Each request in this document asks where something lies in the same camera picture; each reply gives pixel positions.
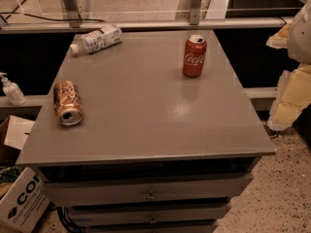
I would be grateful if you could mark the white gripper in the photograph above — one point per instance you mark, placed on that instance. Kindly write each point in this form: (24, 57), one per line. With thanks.
(300, 36)

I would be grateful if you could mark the red coke can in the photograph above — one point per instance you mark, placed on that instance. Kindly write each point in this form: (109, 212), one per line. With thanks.
(194, 56)

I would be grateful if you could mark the clear plastic water bottle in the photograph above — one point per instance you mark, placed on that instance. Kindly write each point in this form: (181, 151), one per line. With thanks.
(97, 40)

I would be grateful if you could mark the gold crushed soda can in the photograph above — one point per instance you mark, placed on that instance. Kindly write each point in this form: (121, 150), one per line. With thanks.
(67, 103)

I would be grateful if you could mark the white pump dispenser bottle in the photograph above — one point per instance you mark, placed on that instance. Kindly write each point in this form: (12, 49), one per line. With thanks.
(12, 91)

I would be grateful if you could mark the grey drawer cabinet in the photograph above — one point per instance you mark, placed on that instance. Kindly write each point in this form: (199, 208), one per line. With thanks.
(194, 142)

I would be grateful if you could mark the white cardboard box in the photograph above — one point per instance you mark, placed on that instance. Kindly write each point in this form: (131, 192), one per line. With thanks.
(22, 201)

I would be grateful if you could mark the top drawer metal handle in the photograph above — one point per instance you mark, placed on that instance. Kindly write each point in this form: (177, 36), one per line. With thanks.
(150, 196)

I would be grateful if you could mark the drawer metal handle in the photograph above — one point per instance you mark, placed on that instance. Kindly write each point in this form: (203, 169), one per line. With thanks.
(152, 220)
(150, 196)

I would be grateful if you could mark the middle drawer metal handle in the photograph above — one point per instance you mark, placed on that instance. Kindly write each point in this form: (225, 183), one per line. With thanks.
(152, 220)

